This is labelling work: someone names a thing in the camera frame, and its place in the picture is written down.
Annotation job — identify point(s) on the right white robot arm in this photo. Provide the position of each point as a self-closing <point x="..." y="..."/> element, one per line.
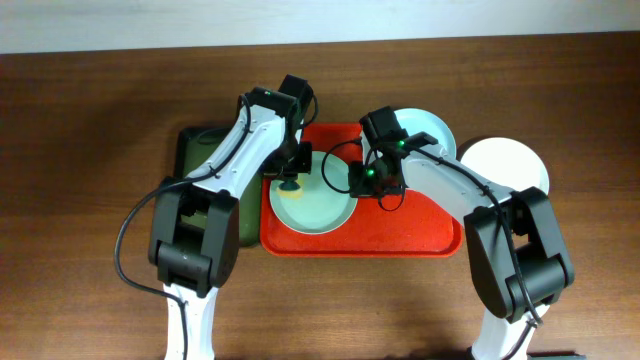
<point x="518" y="258"/>

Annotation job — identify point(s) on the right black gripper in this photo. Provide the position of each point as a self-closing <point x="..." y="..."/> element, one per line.
<point x="360" y="191"/>

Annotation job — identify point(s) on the red plastic tray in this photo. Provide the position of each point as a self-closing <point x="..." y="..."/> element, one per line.
<point x="408" y="226"/>

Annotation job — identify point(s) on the dark green tray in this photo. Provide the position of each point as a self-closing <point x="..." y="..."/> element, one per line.
<point x="194" y="146"/>

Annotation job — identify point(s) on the white plate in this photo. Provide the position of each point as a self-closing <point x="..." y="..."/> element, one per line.
<point x="507" y="162"/>

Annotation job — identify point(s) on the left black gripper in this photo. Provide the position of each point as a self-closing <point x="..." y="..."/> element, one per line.
<point x="289" y="167"/>

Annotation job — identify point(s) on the pale green plate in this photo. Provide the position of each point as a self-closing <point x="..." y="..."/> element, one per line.
<point x="314" y="208"/>

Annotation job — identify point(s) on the light blue plate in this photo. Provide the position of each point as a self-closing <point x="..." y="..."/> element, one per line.
<point x="415" y="120"/>

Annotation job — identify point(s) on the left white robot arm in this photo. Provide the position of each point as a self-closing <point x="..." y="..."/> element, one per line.
<point x="195" y="229"/>

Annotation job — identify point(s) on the green yellow sponge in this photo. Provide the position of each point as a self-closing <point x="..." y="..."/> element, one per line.
<point x="289" y="189"/>

